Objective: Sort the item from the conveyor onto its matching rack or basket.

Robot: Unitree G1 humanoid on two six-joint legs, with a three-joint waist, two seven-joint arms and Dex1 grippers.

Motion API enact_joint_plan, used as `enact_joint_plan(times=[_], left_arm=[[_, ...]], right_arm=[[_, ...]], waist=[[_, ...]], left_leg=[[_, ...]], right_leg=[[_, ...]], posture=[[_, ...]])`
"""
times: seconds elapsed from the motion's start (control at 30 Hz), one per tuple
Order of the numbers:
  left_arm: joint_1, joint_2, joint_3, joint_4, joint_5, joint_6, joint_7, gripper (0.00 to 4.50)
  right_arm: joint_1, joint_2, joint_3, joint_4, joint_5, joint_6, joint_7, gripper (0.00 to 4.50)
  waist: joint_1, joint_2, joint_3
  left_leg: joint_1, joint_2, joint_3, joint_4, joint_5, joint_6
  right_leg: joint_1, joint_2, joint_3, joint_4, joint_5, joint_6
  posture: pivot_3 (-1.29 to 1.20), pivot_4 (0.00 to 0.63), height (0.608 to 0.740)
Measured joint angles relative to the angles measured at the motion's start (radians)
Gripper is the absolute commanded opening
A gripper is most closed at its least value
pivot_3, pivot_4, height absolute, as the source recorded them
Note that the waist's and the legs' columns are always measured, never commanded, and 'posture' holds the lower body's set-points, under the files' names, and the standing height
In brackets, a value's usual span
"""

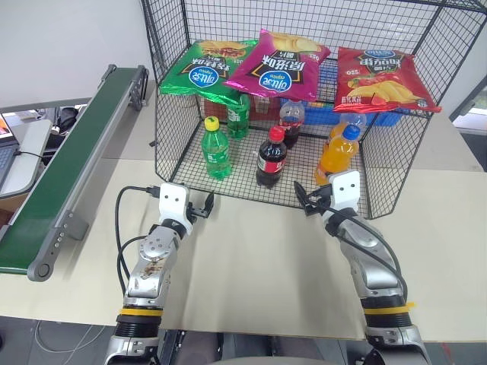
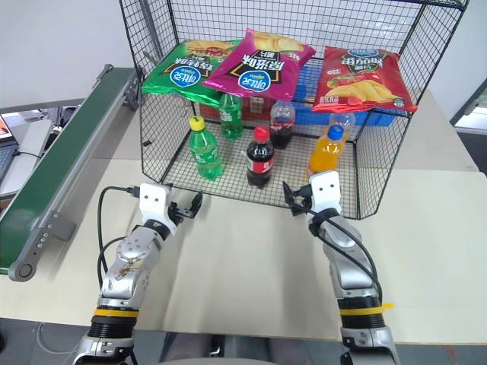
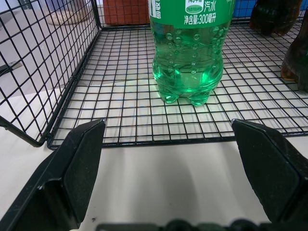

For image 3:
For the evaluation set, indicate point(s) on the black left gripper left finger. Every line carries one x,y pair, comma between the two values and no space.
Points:
60,178

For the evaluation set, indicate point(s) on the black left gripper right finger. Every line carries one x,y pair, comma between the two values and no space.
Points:
269,173

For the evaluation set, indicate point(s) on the green soda bottle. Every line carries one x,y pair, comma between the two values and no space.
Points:
190,45

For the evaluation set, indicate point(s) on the dark cola bottle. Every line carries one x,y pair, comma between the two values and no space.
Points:
273,16
297,55

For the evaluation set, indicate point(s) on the beige woven round object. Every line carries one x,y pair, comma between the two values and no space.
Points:
69,16

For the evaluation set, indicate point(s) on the blue box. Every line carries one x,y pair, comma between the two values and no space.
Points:
243,8

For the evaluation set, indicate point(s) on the red-brown box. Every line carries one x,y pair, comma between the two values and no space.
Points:
126,12

